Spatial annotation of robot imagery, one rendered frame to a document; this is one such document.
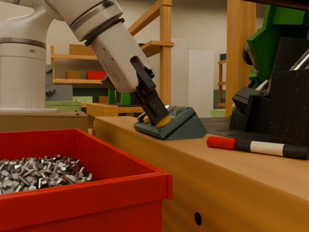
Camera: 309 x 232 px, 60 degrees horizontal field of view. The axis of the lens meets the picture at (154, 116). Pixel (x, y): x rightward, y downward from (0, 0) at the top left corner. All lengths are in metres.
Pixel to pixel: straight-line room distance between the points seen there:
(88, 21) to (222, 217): 0.31
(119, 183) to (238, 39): 1.13
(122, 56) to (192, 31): 8.24
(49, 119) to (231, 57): 0.85
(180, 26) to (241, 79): 7.29
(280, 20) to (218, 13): 8.67
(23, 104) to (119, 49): 0.46
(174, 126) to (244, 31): 0.87
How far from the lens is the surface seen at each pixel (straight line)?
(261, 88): 0.65
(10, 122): 0.74
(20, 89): 0.81
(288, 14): 0.58
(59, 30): 7.58
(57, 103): 1.20
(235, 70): 1.25
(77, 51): 6.98
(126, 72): 0.40
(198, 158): 0.34
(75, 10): 0.42
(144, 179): 0.18
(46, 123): 0.72
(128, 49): 0.41
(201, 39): 8.71
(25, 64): 0.81
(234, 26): 1.29
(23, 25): 0.83
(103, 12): 0.42
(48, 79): 1.52
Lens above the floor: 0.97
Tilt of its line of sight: 4 degrees down
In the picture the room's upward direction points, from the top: straight up
